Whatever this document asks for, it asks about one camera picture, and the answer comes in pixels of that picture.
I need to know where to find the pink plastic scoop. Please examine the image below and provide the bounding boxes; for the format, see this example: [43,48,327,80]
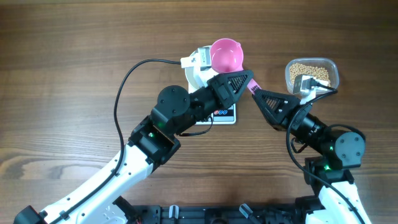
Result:
[210,38,261,95]

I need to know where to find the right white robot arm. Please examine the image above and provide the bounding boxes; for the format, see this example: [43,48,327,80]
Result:
[252,89,370,223]

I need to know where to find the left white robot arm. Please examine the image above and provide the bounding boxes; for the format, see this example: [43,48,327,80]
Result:
[14,70,254,223]

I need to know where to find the white bowl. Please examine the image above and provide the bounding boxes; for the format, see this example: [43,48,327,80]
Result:
[183,67,218,90]

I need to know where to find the white digital kitchen scale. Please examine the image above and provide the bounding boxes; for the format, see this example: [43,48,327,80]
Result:
[188,83,237,125]

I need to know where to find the dried soybeans in container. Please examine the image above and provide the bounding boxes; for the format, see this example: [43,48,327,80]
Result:
[289,63,331,86]

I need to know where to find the clear plastic container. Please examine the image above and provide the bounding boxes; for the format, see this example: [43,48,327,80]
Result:
[285,58,340,94]

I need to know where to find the right black camera cable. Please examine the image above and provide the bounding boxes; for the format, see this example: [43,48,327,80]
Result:
[285,77,368,224]

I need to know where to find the black camera cable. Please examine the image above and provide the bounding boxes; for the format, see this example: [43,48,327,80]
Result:
[285,77,368,224]
[40,58,214,224]

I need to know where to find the left black camera cable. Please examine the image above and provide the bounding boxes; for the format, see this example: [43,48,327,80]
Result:
[40,58,214,224]

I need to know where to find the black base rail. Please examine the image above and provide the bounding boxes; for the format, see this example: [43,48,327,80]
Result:
[118,203,352,224]

